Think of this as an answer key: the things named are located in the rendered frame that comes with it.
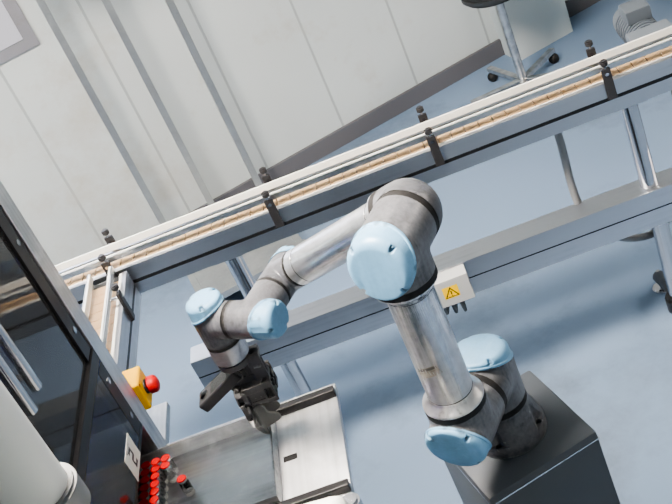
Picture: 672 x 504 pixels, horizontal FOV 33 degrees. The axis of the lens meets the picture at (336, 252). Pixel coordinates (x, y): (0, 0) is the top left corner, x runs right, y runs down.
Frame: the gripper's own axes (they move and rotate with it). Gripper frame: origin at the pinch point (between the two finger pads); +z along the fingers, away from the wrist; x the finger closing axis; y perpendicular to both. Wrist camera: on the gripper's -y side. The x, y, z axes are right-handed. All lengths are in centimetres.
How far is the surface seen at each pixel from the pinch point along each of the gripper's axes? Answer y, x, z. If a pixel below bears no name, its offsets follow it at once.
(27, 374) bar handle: -19, -35, -55
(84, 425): -24.2, -16.7, -28.9
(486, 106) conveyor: 71, 94, -2
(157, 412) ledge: -26.4, 23.1, 3.6
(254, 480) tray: -3.7, -10.2, 3.4
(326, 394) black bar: 14.1, 6.2, 2.1
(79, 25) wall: -61, 262, -13
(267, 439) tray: -0.3, 0.5, 3.4
